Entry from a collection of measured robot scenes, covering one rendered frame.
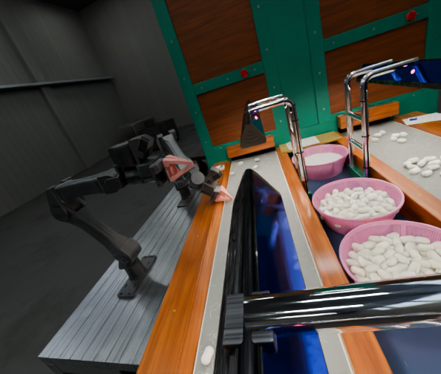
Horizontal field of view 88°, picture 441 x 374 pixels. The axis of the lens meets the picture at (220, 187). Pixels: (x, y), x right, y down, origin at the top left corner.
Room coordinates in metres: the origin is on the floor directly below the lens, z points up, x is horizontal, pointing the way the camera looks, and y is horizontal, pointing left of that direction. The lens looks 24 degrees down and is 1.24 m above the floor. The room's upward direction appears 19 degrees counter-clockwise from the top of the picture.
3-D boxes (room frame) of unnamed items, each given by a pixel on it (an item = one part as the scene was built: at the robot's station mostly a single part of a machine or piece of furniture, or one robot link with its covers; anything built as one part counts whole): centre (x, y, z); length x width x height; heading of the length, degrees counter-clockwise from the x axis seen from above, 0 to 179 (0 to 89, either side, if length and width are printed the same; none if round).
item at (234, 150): (1.41, -0.26, 0.83); 0.30 x 0.06 x 0.07; 76
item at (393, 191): (0.64, -0.42, 0.72); 0.27 x 0.27 x 0.10
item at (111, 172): (0.73, 0.41, 1.05); 0.30 x 0.09 x 0.12; 70
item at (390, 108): (1.24, -0.92, 0.83); 0.30 x 0.06 x 0.07; 76
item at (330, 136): (1.28, -0.58, 0.77); 0.33 x 0.15 x 0.01; 76
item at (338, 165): (1.06, -0.53, 0.72); 0.27 x 0.27 x 0.10
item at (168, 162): (0.63, 0.09, 1.07); 0.09 x 0.07 x 0.07; 70
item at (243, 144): (0.97, -0.21, 1.08); 0.62 x 0.08 x 0.07; 166
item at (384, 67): (0.85, -0.68, 0.90); 0.20 x 0.19 x 0.45; 166
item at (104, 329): (0.94, 0.08, 0.65); 1.20 x 0.90 x 0.04; 160
